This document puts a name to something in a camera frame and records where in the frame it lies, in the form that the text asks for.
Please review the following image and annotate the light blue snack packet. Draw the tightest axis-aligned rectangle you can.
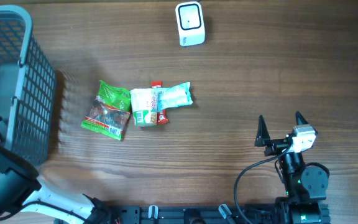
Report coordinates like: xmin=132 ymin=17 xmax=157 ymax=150
xmin=154 ymin=82 xmax=193 ymax=112

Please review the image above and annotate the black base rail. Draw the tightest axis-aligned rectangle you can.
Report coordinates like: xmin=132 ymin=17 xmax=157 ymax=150
xmin=53 ymin=203 xmax=331 ymax=224

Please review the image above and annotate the red coffee stick sachet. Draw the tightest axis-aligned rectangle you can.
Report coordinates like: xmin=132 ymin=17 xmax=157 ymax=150
xmin=151 ymin=80 xmax=168 ymax=124

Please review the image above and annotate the white barcode scanner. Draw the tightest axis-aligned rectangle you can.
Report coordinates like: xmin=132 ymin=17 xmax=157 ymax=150
xmin=175 ymin=1 xmax=206 ymax=47

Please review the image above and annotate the green instant noodle cup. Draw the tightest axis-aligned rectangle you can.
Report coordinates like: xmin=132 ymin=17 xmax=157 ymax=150
xmin=130 ymin=88 xmax=158 ymax=127

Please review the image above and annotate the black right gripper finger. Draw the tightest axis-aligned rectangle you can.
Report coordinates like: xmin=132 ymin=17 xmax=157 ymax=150
xmin=254 ymin=115 xmax=270 ymax=147
xmin=295 ymin=111 xmax=309 ymax=126

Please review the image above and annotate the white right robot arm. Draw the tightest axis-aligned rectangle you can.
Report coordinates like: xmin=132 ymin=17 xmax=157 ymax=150
xmin=255 ymin=111 xmax=331 ymax=224

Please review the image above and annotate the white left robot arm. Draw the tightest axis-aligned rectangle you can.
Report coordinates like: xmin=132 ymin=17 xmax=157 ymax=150
xmin=0 ymin=117 xmax=112 ymax=223

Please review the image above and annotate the grey plastic shopping basket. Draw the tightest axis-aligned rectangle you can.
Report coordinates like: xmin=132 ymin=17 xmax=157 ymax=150
xmin=0 ymin=5 xmax=57 ymax=166

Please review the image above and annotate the green snack bag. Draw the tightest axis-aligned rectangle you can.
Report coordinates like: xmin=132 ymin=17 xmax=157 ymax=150
xmin=81 ymin=80 xmax=131 ymax=141

